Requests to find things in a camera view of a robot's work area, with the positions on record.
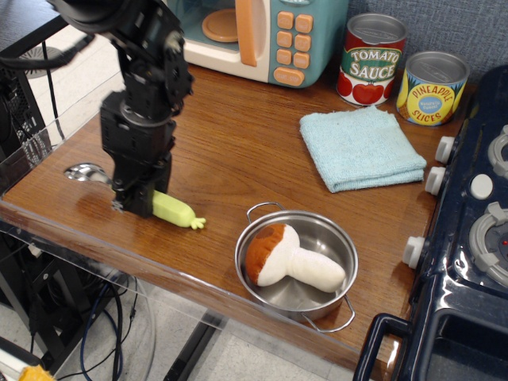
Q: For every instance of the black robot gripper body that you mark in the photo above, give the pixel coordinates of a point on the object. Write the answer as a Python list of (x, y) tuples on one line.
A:
[(134, 143)]

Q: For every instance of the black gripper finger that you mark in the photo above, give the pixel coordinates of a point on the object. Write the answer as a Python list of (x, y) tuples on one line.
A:
[(162, 173), (135, 198)]

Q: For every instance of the green handled metal spoon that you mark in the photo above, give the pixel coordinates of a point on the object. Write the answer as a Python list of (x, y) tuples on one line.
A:
[(164, 206)]

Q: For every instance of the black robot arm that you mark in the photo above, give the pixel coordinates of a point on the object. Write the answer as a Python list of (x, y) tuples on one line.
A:
[(149, 42)]

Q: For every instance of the toy microwave oven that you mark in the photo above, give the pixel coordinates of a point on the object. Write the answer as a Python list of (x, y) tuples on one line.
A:
[(286, 43)]

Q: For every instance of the stainless steel pot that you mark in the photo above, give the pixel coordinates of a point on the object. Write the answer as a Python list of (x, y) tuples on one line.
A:
[(289, 297)]

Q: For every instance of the plush mushroom toy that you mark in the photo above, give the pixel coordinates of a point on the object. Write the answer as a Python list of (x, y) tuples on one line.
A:
[(275, 252)]

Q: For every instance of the black table leg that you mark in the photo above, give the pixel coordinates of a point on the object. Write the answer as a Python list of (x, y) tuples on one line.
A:
[(194, 347)]

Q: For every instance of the black desk at left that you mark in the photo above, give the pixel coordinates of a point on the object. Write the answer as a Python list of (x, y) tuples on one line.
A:
[(25, 24)]

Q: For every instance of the light blue folded towel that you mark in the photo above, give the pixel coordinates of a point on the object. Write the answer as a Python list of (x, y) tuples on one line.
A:
[(360, 149)]

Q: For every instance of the yellow plush object corner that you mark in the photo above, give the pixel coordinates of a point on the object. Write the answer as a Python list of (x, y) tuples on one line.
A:
[(35, 373)]

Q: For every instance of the tomato sauce can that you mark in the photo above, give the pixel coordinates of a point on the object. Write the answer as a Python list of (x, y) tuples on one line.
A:
[(372, 51)]

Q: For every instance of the pineapple slices can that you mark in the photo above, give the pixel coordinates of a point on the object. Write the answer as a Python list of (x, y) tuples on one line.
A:
[(432, 86)]

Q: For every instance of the dark blue toy stove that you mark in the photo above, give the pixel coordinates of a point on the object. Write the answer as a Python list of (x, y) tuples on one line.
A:
[(457, 328)]

